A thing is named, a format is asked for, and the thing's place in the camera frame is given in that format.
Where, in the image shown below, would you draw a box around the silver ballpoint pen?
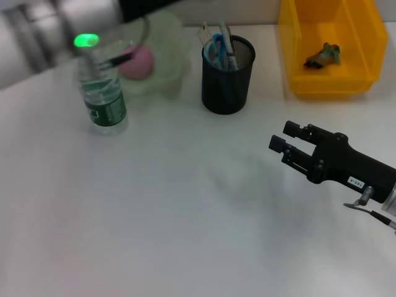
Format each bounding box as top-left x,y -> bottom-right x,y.
218,20 -> 239,71

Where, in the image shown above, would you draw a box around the yellow plastic bin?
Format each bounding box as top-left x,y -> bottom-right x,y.
277,0 -> 389,100

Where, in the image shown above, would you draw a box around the pink toy peach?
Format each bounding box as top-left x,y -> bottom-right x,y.
119,45 -> 155,80

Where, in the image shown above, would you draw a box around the green plastic wrapper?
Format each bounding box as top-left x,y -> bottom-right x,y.
303,42 -> 342,69

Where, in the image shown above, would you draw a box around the black mesh pen holder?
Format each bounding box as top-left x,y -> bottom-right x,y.
200,34 -> 256,114

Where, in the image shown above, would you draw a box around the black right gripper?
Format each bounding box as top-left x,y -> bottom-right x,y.
269,120 -> 396,204

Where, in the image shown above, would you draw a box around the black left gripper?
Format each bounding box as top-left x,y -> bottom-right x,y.
119,0 -> 186,23

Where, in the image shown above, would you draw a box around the light blue scissors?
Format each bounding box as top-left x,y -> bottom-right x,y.
202,33 -> 235,105

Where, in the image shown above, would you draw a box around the clear green-label water bottle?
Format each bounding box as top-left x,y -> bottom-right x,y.
77,46 -> 129,136

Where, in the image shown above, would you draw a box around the translucent green fruit bowl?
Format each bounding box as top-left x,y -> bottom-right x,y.
116,11 -> 193,100

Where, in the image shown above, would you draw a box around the clear plastic ruler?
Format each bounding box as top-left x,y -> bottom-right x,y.
197,22 -> 218,61

